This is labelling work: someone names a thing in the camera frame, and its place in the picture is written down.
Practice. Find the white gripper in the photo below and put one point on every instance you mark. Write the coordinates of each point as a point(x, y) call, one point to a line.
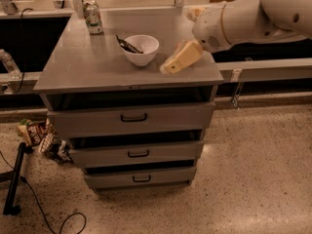
point(208, 28)

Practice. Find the black rxbar chocolate bar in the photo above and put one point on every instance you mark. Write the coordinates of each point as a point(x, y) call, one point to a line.
point(127, 46)

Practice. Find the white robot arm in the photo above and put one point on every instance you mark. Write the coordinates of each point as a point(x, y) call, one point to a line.
point(223, 25)

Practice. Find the white bowl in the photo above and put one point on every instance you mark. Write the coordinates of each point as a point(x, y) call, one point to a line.
point(147, 45)

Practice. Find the grey drawer cabinet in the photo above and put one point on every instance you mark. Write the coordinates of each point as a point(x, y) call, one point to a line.
point(88, 71)

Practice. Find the bottom grey drawer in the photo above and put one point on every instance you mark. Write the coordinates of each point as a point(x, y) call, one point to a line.
point(140, 178)

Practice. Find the grey drawer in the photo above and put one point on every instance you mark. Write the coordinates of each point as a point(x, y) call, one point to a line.
point(136, 154)
point(132, 120)
point(140, 178)

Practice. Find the top grey drawer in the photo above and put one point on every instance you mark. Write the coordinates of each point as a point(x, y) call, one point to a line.
point(132, 120)

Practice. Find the middle grey drawer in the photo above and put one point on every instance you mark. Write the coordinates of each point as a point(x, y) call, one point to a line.
point(136, 154)

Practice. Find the checkered snack bag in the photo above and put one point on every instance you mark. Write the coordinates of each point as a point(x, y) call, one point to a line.
point(55, 149)

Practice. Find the clear plastic bottle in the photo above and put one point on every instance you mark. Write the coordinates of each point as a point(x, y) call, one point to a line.
point(10, 65)

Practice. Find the brown snack bag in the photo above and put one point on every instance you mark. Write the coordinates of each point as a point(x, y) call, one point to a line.
point(33, 132)

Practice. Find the black stand leg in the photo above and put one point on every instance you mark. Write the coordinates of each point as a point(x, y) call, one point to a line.
point(13, 177)

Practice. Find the metal rail bracket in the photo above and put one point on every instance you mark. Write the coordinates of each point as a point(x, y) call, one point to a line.
point(237, 90)

